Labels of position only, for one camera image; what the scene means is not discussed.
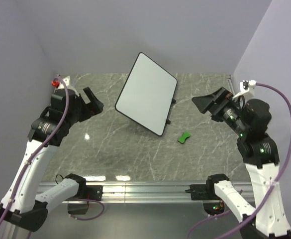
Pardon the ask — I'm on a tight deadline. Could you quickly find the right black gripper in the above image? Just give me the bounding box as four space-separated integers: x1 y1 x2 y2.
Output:
192 86 250 136

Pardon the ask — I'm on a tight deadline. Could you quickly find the green whiteboard eraser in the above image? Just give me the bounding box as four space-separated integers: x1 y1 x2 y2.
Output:
177 131 191 144

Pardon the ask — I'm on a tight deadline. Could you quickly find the white whiteboard black frame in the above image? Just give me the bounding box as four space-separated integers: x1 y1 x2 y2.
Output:
115 52 178 136

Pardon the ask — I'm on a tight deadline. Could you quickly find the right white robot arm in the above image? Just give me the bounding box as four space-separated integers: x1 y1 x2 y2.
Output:
192 87 291 239

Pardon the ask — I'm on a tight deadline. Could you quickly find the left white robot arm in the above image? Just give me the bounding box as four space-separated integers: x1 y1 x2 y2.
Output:
0 87 103 232

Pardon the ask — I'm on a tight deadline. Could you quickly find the left wrist camera red cap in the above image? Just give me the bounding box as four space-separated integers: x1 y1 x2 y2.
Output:
51 75 72 89

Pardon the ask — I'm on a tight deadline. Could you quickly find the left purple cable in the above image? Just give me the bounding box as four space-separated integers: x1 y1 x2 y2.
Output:
0 77 105 239

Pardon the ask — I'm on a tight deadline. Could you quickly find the purple cable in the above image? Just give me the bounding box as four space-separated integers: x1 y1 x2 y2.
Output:
187 83 291 239
0 77 105 239

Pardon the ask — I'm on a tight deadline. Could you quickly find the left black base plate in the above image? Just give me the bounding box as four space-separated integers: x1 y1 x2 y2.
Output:
84 185 103 201

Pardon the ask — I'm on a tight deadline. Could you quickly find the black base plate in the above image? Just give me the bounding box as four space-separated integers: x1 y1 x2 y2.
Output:
84 185 103 201
190 184 209 201

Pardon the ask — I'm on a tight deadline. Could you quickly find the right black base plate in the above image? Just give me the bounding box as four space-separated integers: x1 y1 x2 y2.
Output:
190 184 209 201

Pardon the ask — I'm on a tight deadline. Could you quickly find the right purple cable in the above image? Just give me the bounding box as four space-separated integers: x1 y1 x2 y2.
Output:
187 83 291 239

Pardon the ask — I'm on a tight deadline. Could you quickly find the aluminium rail frame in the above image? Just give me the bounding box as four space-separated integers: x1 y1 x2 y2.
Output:
0 74 278 239

